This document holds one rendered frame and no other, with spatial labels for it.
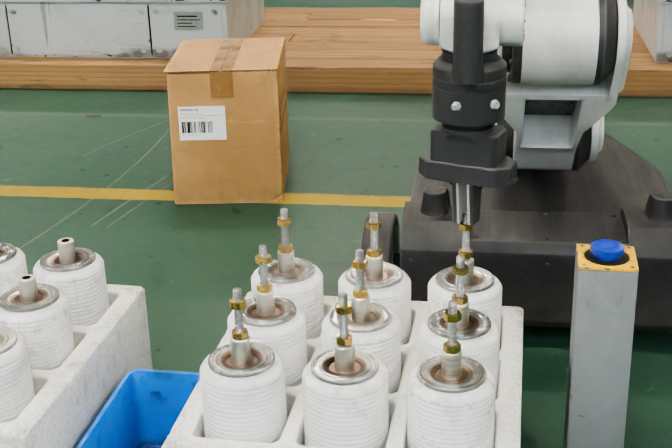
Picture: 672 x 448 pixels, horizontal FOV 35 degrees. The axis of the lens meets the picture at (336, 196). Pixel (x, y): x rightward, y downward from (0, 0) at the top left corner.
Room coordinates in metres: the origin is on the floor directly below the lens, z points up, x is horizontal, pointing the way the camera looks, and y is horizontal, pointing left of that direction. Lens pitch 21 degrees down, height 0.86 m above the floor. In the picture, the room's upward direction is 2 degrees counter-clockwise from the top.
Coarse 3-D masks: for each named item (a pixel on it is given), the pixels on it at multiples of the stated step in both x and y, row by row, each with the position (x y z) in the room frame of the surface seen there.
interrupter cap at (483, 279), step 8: (440, 272) 1.26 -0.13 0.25; (448, 272) 1.26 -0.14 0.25; (480, 272) 1.26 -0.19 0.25; (488, 272) 1.26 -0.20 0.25; (440, 280) 1.24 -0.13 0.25; (448, 280) 1.24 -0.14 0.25; (480, 280) 1.24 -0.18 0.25; (488, 280) 1.24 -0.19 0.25; (448, 288) 1.22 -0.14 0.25; (464, 288) 1.22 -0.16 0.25; (472, 288) 1.22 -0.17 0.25; (480, 288) 1.21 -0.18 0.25; (488, 288) 1.22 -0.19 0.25
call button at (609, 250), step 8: (600, 240) 1.18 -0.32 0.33; (608, 240) 1.18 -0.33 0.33; (592, 248) 1.17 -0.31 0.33; (600, 248) 1.16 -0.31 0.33; (608, 248) 1.16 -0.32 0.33; (616, 248) 1.16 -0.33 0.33; (624, 248) 1.16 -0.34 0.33; (600, 256) 1.16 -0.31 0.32; (608, 256) 1.15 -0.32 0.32; (616, 256) 1.15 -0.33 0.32
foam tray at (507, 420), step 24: (504, 312) 1.29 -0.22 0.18; (504, 336) 1.22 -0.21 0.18; (408, 360) 1.17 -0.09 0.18; (504, 360) 1.16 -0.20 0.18; (504, 384) 1.11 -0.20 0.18; (192, 408) 1.07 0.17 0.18; (288, 408) 1.10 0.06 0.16; (504, 408) 1.05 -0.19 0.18; (192, 432) 1.02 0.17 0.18; (288, 432) 1.02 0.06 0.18; (504, 432) 1.01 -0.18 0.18
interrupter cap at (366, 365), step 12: (324, 360) 1.05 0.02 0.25; (360, 360) 1.05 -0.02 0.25; (372, 360) 1.04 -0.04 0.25; (312, 372) 1.02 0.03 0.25; (324, 372) 1.02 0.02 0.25; (336, 372) 1.02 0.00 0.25; (348, 372) 1.02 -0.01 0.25; (360, 372) 1.02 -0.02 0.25; (372, 372) 1.02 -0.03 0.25; (336, 384) 1.00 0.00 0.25; (348, 384) 1.00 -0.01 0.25
